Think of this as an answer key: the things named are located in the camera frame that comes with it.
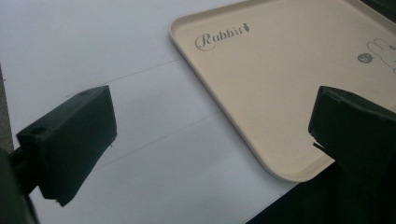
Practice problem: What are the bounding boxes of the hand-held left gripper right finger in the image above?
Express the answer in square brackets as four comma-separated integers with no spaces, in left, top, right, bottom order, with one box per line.
[307,85,396,200]

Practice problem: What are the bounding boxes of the beige plastic tray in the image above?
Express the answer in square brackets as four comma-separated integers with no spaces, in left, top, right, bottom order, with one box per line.
[168,0,396,183]

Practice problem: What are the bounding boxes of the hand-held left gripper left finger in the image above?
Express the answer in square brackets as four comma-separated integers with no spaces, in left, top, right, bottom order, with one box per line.
[8,85,118,207]

